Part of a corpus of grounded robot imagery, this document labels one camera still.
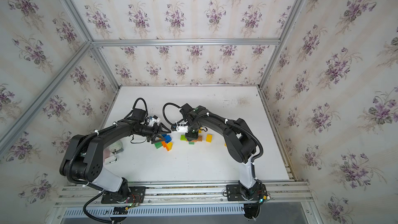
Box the white small device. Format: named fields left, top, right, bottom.
left=104, top=141, right=124, bottom=165

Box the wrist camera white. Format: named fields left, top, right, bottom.
left=176, top=124, right=188, bottom=133
left=147, top=115, right=161, bottom=127

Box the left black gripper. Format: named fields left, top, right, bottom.
left=135, top=122, right=171, bottom=144

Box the pink pen cup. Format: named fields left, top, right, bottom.
left=103, top=148, right=113, bottom=163

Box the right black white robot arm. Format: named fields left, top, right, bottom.
left=162, top=102, right=269, bottom=220

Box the yellow lego brick centre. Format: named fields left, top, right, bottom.
left=206, top=134, right=213, bottom=143

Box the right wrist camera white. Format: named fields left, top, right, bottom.
left=176, top=124, right=188, bottom=133

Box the aluminium front rail frame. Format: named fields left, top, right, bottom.
left=46, top=179, right=324, bottom=224

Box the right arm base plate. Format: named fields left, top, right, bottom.
left=226, top=183, right=269, bottom=202

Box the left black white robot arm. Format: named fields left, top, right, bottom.
left=59, top=105, right=171, bottom=224

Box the blue square lego brick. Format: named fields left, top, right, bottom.
left=164, top=135, right=172, bottom=144

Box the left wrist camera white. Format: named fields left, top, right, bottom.
left=147, top=115, right=161, bottom=127

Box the orange long lego brick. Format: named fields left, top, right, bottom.
left=162, top=141, right=167, bottom=150

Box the yellow sloped lego brick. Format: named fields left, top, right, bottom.
left=167, top=142, right=173, bottom=151

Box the small green lego brick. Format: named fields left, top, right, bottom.
left=154, top=142, right=164, bottom=149

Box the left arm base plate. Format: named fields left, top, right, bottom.
left=101, top=186, right=147, bottom=205

